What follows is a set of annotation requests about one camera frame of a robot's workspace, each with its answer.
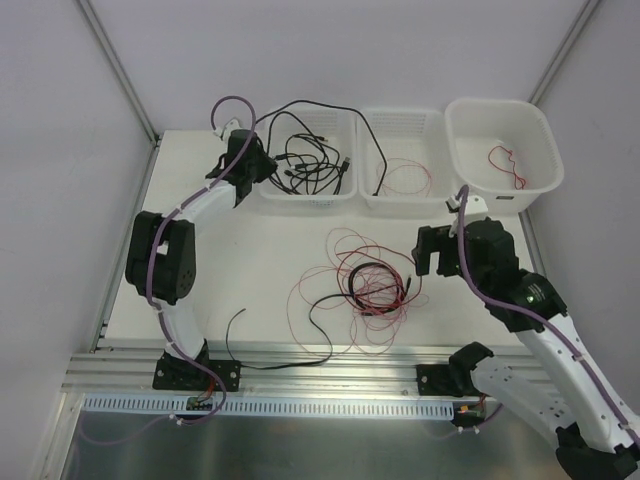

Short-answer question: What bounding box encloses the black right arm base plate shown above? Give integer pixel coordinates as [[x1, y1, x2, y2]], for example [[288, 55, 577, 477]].
[[415, 364, 481, 398]]

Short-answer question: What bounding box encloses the white perforated middle basket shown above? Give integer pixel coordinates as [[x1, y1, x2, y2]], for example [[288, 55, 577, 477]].
[[356, 107, 459, 219]]

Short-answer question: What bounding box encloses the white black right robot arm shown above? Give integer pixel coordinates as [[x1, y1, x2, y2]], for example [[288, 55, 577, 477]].
[[411, 218, 639, 479]]

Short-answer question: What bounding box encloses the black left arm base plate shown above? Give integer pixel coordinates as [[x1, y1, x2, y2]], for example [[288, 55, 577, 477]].
[[152, 356, 241, 392]]

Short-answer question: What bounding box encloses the thin pink wire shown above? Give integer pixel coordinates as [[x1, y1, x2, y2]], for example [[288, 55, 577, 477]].
[[286, 227, 430, 355]]

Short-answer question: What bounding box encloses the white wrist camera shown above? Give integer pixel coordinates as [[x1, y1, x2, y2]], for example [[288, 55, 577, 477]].
[[213, 117, 242, 143], [446, 195, 488, 237]]

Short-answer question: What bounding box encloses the white deep right basket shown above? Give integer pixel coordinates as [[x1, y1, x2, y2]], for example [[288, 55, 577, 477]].
[[444, 98, 565, 215]]

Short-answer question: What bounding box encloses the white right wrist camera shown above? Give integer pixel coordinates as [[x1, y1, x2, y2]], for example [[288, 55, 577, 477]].
[[446, 195, 488, 237]]

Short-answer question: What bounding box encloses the aluminium rail frame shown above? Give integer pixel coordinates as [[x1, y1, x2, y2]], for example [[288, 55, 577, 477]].
[[62, 129, 621, 480]]

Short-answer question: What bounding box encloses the left aluminium corner post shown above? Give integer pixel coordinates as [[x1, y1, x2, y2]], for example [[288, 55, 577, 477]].
[[73, 0, 161, 146]]

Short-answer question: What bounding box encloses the white slotted cable duct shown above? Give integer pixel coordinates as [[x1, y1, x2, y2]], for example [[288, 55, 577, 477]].
[[82, 394, 454, 421]]

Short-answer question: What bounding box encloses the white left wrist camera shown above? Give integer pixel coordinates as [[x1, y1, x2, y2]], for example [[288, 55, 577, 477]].
[[213, 117, 242, 143]]

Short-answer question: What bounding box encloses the aluminium corner post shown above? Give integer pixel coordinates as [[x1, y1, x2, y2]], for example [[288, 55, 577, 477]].
[[527, 0, 605, 107], [73, 0, 161, 146]]

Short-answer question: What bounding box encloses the red wire in right basket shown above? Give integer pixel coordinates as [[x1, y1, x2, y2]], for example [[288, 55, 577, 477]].
[[487, 144, 527, 191]]

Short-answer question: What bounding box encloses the white perforated left basket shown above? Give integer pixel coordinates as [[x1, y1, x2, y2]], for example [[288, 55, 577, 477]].
[[258, 103, 358, 216]]

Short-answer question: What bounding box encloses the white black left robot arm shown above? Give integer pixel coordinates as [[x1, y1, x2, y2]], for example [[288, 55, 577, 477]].
[[125, 129, 276, 389]]

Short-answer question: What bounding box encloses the red and black twin wire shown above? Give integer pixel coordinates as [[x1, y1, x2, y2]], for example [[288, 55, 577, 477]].
[[224, 247, 416, 372]]

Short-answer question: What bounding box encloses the white perforated basket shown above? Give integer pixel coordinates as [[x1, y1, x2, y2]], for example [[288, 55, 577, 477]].
[[258, 103, 358, 216], [356, 107, 459, 219]]

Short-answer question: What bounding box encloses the pink wire in middle basket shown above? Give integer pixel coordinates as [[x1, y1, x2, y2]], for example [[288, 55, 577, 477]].
[[374, 157, 434, 199]]

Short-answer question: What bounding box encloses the right aluminium corner post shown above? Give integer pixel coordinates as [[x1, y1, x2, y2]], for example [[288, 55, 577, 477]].
[[527, 0, 605, 107]]

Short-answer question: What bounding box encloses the thick black printed cable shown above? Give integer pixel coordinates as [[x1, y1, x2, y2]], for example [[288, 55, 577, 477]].
[[254, 99, 391, 197]]

